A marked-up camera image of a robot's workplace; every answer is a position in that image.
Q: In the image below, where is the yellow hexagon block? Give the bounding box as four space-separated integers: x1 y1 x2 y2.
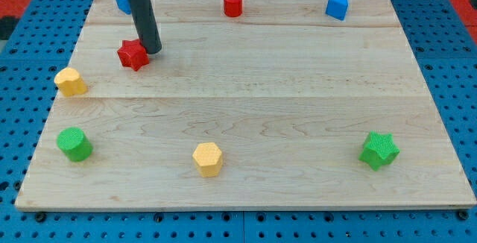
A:
192 142 223 177

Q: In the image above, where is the yellow heart block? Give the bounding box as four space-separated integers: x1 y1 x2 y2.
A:
54 67 88 97

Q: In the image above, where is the wooden board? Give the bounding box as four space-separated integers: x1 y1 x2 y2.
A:
16 0 476 212

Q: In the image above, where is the red cylinder block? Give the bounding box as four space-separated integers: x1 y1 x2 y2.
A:
223 0 243 17

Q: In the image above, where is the red star block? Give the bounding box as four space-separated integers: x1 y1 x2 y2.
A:
117 39 150 72

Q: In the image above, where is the blue pentagon block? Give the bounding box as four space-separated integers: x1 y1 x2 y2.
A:
325 0 349 21

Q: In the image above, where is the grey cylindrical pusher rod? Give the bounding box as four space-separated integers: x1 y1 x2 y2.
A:
128 0 162 55

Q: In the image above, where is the green star block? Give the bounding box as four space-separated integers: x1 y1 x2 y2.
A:
358 131 400 171

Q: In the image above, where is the blue cube block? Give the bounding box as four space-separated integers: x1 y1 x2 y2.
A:
116 0 132 15

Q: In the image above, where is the green cylinder block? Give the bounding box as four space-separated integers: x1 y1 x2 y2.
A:
56 127 93 162

